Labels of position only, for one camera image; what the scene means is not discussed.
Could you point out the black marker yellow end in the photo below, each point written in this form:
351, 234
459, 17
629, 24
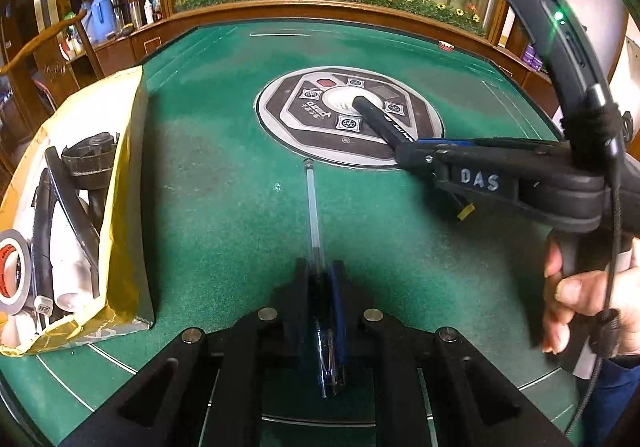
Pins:
375, 119

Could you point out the black tape roll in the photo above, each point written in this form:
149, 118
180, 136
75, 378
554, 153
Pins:
22, 272

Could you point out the person's blue jeans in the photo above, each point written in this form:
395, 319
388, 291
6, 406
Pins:
620, 392

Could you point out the purple bottle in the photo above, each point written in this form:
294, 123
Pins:
528, 56
538, 62

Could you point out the person's right hand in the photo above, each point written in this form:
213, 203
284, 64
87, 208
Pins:
585, 294

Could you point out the steel cup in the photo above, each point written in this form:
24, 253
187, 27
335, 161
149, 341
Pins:
135, 13

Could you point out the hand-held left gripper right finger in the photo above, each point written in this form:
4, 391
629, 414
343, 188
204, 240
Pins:
340, 317

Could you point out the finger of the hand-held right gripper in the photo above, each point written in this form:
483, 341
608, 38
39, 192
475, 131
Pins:
417, 158
445, 143

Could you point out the small red white object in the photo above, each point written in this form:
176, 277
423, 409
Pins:
446, 46

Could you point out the clear gel pen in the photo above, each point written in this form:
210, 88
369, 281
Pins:
314, 217

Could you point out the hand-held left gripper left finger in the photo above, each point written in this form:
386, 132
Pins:
300, 297

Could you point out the black marker white end label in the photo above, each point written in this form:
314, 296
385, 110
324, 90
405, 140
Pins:
42, 247

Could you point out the black thermos jug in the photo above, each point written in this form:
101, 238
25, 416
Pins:
117, 4

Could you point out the blue thermos jug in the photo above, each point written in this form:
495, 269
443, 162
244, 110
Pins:
102, 17

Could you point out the round table control panel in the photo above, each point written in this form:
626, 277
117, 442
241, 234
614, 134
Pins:
300, 137

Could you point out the white plastic bottle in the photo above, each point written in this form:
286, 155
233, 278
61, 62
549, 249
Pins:
70, 257

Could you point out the small white bottle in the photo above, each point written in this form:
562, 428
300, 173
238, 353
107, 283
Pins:
148, 12

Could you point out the wooden chair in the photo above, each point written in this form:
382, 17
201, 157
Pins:
55, 72

